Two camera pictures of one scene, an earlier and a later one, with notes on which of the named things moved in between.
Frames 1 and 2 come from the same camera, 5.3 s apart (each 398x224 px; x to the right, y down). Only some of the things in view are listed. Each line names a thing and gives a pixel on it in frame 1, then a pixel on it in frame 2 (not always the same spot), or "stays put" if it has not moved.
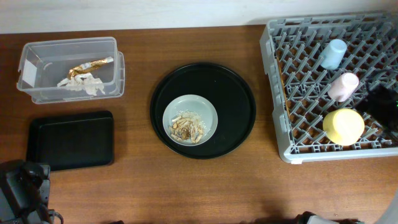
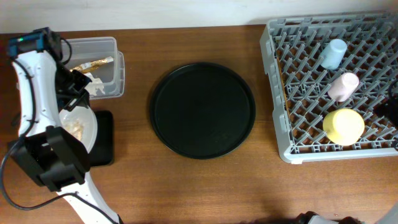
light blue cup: (333, 54) stays put
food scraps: (188, 126) to (74, 126)
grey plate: (199, 104) to (81, 122)
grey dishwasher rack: (290, 58) stays put
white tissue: (84, 82) stays put
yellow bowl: (343, 127) stays put
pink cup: (342, 86) stays put
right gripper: (376, 104) to (388, 109)
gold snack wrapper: (89, 66) stays put
